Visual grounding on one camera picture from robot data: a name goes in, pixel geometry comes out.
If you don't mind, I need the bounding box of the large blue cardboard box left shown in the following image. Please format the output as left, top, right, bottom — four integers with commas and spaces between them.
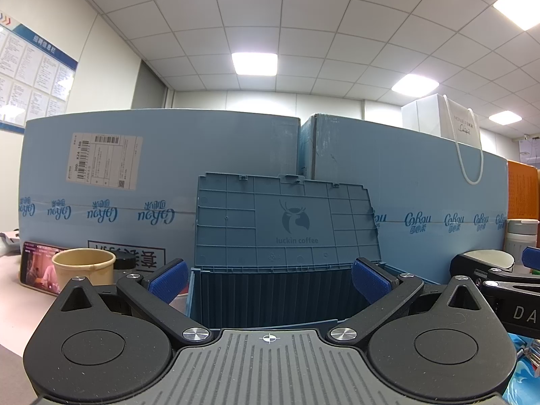
18, 109, 300, 272

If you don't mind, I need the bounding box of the grey white tumbler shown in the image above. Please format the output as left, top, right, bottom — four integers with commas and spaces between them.
504, 218, 539, 265

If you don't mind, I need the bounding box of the blue container storage box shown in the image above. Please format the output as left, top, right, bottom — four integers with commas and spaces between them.
187, 173, 381, 329

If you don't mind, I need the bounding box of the white paper shopping bag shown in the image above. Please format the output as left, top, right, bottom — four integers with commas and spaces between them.
401, 94, 484, 186

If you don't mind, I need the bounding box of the wall notice board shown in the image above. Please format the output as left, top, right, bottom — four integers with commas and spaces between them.
0, 11, 78, 134

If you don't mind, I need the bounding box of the orange cardboard box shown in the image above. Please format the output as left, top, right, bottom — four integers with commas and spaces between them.
507, 160, 539, 219

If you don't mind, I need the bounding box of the colourful anime desk mat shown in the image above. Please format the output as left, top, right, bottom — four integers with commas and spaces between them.
504, 334, 540, 405

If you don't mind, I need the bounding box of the paper cup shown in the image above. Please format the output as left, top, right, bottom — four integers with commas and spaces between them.
52, 248, 116, 292

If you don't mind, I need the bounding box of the black round lid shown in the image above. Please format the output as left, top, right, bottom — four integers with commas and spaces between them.
113, 250, 137, 271

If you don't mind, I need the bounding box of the smartphone with lit screen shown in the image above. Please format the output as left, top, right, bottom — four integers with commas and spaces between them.
19, 241, 63, 295

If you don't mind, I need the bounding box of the blue white ceramic bowl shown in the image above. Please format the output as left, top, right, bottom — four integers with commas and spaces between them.
463, 250, 515, 272

